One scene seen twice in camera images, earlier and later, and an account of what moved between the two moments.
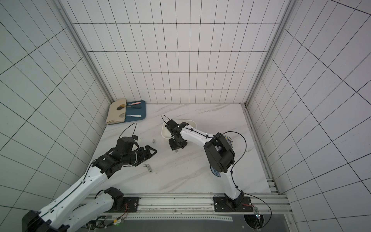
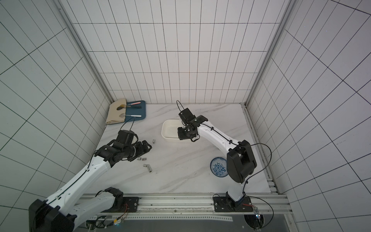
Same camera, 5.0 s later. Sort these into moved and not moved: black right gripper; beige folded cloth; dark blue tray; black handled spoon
Moved: black right gripper
Not moved: dark blue tray; black handled spoon; beige folded cloth
